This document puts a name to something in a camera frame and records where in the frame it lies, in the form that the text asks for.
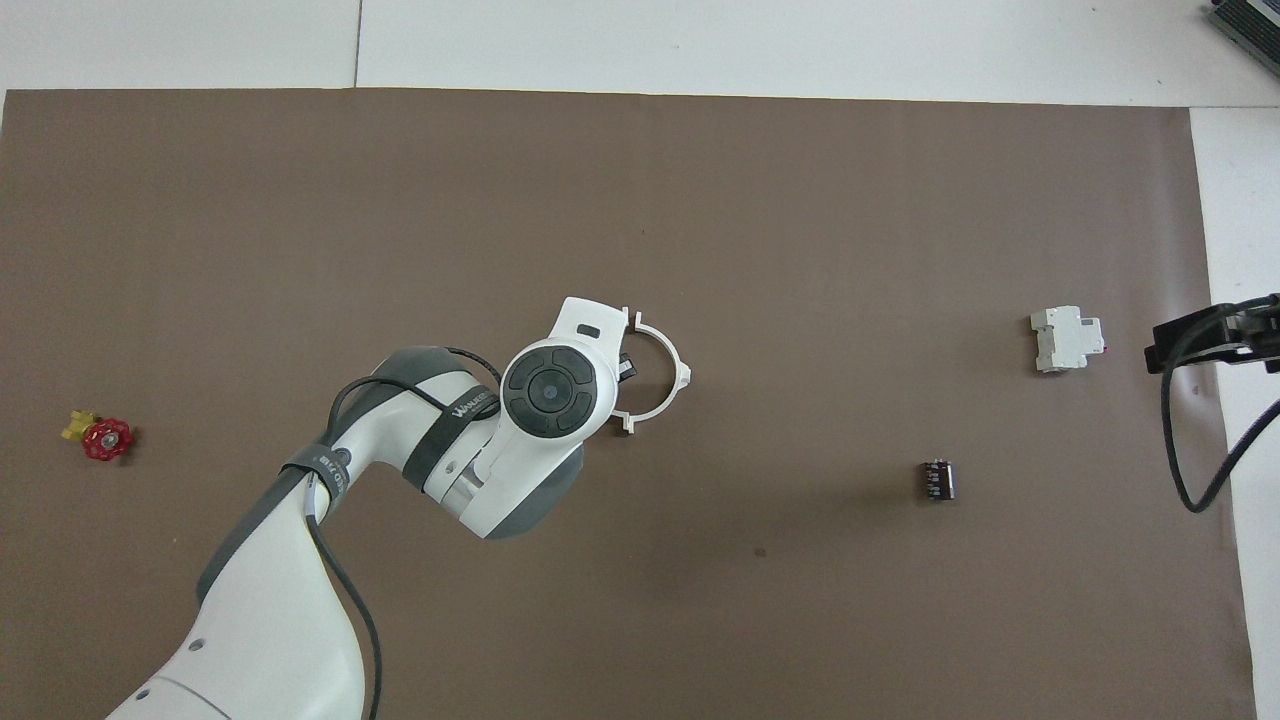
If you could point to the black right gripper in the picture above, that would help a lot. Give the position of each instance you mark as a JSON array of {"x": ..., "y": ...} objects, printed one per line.
[{"x": 1272, "y": 335}]

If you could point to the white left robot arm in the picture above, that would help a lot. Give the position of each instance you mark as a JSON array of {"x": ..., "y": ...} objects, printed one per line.
[{"x": 270, "y": 620}]

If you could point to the white circuit breaker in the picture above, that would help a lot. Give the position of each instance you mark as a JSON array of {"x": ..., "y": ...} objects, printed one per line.
[{"x": 1060, "y": 340}]

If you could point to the brown paper table mat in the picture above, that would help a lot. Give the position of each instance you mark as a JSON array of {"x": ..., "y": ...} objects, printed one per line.
[{"x": 800, "y": 200}]

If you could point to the small black connector block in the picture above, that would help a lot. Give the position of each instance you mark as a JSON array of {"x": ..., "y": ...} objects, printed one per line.
[{"x": 936, "y": 481}]

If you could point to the grey ribbed device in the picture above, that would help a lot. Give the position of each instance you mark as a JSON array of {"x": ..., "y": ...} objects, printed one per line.
[{"x": 1250, "y": 20}]

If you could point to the red handwheel brass valve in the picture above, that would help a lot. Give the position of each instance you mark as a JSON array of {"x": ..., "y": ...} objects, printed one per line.
[{"x": 106, "y": 440}]

